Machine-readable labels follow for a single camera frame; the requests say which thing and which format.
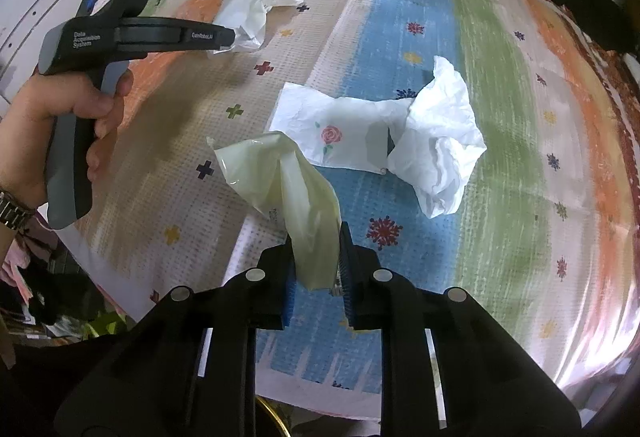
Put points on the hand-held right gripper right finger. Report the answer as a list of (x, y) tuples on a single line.
[(346, 277)]

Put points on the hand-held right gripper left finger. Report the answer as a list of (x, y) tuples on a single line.
[(288, 297)]

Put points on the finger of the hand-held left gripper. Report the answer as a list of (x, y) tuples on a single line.
[(190, 36)]

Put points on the small white tissue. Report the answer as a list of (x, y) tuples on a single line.
[(255, 2)]

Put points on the translucent plastic bag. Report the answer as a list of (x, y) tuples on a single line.
[(305, 207)]

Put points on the dark round gold-rimmed bin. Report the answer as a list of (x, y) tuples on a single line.
[(274, 417)]

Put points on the person's left hand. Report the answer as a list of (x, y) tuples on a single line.
[(35, 127)]

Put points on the white headboard panel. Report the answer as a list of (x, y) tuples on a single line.
[(30, 2)]

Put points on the colourful striped mat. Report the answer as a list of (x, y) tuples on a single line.
[(480, 242)]

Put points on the white rose print tissue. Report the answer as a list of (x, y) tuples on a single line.
[(340, 122)]

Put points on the large crumpled white tissue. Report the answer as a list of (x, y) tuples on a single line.
[(440, 152)]

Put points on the metal wristwatch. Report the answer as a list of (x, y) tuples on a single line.
[(15, 212)]

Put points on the green cartoon printed cloth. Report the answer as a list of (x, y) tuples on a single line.
[(100, 328)]

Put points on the pink cloth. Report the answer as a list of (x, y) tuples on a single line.
[(20, 257)]

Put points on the dark cloth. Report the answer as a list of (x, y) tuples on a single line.
[(50, 292)]

